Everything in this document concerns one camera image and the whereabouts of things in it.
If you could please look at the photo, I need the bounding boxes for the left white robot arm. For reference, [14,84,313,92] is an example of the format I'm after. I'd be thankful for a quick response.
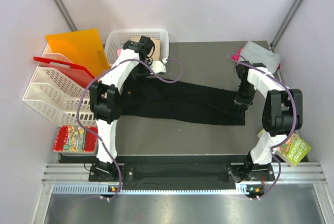
[89,36,155,181]

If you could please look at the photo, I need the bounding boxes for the white slotted cable duct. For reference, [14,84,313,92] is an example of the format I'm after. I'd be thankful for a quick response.
[52,184,264,195]

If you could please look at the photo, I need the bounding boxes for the red comic book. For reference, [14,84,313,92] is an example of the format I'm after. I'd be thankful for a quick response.
[53,125,98,155]

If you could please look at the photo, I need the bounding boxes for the white file rack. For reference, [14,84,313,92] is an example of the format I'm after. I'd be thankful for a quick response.
[21,43,108,126]

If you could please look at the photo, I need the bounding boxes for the green book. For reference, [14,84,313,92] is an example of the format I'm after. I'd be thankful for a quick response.
[250,129,311,167]

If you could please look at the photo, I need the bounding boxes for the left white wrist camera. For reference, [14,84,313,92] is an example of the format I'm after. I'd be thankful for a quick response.
[151,58,168,74]

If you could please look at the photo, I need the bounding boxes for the black t shirt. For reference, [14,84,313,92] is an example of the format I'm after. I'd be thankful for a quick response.
[122,78,245,126]

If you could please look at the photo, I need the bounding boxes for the red plastic folder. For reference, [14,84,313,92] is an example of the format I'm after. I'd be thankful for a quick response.
[33,56,94,88]

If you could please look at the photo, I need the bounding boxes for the white plastic basket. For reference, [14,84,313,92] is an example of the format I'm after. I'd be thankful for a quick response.
[104,28,170,65]

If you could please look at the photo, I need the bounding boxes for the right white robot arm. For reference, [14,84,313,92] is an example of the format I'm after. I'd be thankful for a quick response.
[229,61,303,182]

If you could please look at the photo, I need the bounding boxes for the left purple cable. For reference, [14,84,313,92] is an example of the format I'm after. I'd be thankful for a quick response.
[76,57,183,200]

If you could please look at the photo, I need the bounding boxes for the folded pink t shirt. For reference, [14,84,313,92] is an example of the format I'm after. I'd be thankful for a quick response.
[231,49,242,61]

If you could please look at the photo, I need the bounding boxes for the tan folded t shirt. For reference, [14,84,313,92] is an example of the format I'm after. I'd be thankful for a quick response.
[130,36,160,61]

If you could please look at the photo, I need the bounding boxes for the orange plastic folder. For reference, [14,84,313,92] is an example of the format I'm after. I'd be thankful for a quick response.
[45,28,110,77]

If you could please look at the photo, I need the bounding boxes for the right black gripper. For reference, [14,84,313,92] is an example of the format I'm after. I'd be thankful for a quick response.
[235,81,256,113]

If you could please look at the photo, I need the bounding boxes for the folded grey t shirt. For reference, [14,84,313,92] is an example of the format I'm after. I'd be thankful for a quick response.
[241,41,281,74]

